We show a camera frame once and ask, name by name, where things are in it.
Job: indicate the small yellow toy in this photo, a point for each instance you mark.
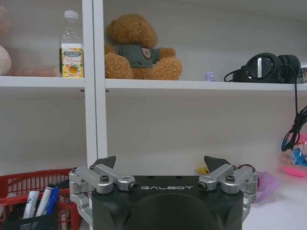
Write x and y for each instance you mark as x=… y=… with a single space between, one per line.
x=202 y=170

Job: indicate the pink and blue toy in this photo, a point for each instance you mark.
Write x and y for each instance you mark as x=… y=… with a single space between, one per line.
x=296 y=157

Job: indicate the purple plastic bag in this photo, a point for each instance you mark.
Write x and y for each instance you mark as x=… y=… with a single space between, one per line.
x=267 y=185

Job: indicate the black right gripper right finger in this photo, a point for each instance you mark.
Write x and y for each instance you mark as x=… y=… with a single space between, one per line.
x=219 y=176

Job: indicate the white shelf unit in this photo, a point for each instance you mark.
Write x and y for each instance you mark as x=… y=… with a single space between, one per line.
x=96 y=83

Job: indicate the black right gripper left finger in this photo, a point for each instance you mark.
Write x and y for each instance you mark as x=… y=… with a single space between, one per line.
x=105 y=176

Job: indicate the blue and white marker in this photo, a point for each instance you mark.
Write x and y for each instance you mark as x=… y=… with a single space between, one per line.
x=51 y=201

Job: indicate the clear bottle yellow label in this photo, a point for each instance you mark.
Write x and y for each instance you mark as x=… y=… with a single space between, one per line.
x=71 y=48

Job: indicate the brown teddy bear green shirt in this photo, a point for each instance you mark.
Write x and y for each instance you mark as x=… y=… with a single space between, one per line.
x=141 y=48

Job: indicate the pink plush toy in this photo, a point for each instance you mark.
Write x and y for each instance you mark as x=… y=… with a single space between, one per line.
x=4 y=52

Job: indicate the black mesh pen holder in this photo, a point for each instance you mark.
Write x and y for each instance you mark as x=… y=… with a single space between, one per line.
x=28 y=221

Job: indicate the small purple figurine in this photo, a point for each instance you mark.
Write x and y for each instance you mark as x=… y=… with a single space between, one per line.
x=209 y=76

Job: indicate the white marker pen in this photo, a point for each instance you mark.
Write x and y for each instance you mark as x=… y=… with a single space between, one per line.
x=43 y=200

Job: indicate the red plastic basket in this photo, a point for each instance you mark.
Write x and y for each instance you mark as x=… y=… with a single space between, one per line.
x=36 y=189

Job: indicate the white marker black print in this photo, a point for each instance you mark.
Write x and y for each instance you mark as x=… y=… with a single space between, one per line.
x=30 y=203

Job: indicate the black headphones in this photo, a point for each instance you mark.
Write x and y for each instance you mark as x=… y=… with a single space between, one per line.
x=268 y=68

